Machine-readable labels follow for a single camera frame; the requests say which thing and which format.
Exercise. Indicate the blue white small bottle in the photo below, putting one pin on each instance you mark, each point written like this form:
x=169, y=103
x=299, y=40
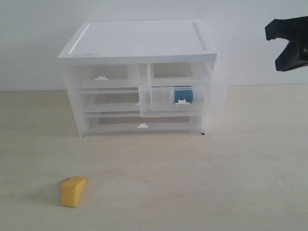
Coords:
x=190, y=94

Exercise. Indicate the yellow sponge wedge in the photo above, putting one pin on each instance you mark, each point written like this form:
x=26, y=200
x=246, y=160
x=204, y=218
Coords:
x=71, y=191

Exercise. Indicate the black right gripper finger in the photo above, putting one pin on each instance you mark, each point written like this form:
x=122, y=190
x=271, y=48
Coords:
x=294, y=30
x=294, y=56

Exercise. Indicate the clear bottom drawer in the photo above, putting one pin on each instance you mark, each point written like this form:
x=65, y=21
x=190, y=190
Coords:
x=136, y=124

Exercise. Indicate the clear drawer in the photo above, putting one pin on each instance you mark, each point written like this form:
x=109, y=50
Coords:
x=155, y=94
x=114, y=100
x=136, y=124
x=106, y=76

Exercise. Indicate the white plastic drawer cabinet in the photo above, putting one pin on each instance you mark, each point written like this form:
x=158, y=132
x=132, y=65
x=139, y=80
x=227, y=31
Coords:
x=136, y=42

